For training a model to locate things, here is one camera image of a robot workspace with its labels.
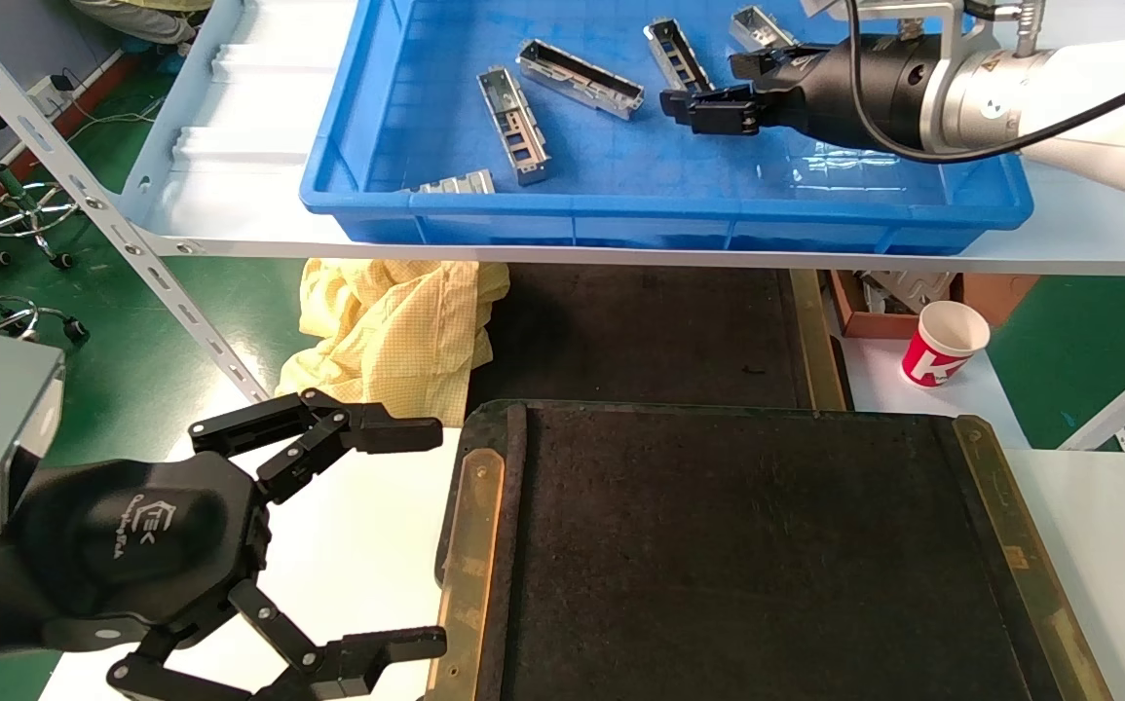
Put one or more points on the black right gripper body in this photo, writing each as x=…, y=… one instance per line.
x=893, y=92

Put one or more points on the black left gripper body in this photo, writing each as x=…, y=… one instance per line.
x=133, y=545

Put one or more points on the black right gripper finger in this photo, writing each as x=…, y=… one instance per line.
x=776, y=62
x=718, y=109

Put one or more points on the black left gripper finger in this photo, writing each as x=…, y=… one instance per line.
x=377, y=650
x=367, y=433

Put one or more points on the slotted silver metal channel part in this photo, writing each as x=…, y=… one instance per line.
x=669, y=49

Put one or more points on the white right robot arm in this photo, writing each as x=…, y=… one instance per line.
x=1088, y=88

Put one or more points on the small silver metal part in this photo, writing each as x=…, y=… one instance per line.
x=460, y=183

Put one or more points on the clear plastic film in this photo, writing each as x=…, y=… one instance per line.
x=844, y=164

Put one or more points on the yellow cloth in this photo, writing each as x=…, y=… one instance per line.
x=396, y=331

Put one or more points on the blue plastic tray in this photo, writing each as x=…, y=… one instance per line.
x=620, y=156

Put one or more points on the metal parts in cardboard box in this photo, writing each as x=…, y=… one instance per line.
x=908, y=290

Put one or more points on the brown cardboard box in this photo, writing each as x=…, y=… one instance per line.
x=995, y=292

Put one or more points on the black mat with brass strip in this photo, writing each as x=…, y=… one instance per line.
x=640, y=331

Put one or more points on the white metal shelf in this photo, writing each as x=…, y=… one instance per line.
x=231, y=195

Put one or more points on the red and white paper cup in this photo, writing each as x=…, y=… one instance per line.
x=927, y=365

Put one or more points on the black work mat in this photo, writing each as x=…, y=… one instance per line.
x=718, y=565

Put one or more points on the grey perforated shelf bar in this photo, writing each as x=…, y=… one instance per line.
x=85, y=190

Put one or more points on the white power strip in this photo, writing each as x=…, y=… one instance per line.
x=48, y=92

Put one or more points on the person in pale workwear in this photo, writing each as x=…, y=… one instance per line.
x=133, y=18

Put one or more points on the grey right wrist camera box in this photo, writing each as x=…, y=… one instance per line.
x=913, y=8

